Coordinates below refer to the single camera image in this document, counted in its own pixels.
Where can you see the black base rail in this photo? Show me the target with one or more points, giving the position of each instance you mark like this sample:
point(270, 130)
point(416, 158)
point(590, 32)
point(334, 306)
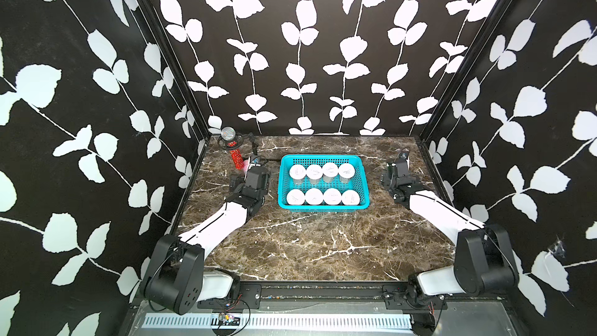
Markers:
point(392, 295)

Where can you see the yogurt cup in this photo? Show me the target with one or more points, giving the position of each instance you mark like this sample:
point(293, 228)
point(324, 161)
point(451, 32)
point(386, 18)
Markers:
point(346, 172)
point(297, 173)
point(350, 198)
point(315, 173)
point(332, 196)
point(330, 170)
point(314, 196)
point(295, 197)

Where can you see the black mini tripod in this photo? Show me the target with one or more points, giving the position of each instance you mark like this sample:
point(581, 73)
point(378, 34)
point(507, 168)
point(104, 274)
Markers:
point(254, 152)

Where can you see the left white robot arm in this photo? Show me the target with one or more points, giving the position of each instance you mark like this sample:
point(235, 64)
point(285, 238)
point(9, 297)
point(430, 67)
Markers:
point(176, 278)

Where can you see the teal plastic basket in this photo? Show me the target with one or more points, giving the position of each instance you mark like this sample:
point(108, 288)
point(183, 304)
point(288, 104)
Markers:
point(358, 182)

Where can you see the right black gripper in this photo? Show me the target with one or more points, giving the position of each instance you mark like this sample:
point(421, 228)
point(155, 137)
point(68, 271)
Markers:
point(385, 178)

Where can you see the white vented strip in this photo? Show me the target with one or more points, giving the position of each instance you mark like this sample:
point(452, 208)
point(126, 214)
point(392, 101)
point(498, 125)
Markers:
point(392, 323)

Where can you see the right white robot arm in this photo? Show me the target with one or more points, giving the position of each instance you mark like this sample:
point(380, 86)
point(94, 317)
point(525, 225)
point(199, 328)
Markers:
point(484, 259)

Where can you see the small circuit board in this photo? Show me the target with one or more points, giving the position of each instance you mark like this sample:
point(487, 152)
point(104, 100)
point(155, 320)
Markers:
point(228, 320)

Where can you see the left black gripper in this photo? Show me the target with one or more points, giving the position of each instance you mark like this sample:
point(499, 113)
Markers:
point(235, 183)

